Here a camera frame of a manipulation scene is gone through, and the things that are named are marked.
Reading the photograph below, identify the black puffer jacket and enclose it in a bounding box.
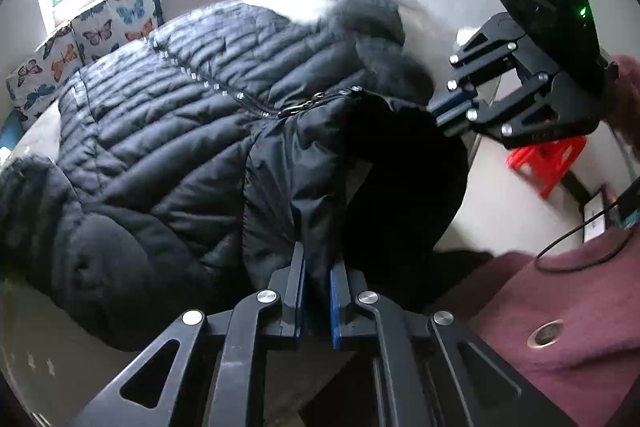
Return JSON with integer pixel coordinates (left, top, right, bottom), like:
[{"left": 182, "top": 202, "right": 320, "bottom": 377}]
[{"left": 0, "top": 0, "right": 472, "bottom": 354}]

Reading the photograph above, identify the butterfly print cushion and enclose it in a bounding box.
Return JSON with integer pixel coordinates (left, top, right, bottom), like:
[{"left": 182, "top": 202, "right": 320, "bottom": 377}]
[
  {"left": 70, "top": 0, "right": 162, "bottom": 68},
  {"left": 5, "top": 24, "right": 82, "bottom": 131}
]

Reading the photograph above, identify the black cable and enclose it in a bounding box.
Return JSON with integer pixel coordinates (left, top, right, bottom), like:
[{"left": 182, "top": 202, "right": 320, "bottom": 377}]
[{"left": 534, "top": 191, "right": 640, "bottom": 274}]

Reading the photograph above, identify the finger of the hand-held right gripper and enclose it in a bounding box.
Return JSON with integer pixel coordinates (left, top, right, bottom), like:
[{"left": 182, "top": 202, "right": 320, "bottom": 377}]
[
  {"left": 436, "top": 67, "right": 601, "bottom": 151},
  {"left": 429, "top": 13, "right": 532, "bottom": 115}
]

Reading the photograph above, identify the red plastic stool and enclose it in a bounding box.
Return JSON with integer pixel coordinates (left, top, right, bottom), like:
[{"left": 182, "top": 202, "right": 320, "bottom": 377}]
[{"left": 506, "top": 138, "right": 589, "bottom": 201}]

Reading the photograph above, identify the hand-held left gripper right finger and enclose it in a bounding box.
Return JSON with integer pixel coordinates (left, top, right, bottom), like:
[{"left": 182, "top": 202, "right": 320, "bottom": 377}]
[{"left": 330, "top": 259, "right": 581, "bottom": 427}]

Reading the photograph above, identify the person's fleece garment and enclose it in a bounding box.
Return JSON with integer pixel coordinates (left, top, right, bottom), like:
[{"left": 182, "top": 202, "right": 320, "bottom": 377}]
[{"left": 434, "top": 231, "right": 640, "bottom": 427}]

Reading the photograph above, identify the person's right forearm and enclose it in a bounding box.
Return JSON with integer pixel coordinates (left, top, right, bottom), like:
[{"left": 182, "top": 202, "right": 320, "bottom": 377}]
[{"left": 602, "top": 53, "right": 640, "bottom": 144}]

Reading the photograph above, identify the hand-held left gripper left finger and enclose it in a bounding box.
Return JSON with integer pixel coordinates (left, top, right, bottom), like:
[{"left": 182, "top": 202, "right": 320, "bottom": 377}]
[{"left": 70, "top": 241, "right": 307, "bottom": 427}]

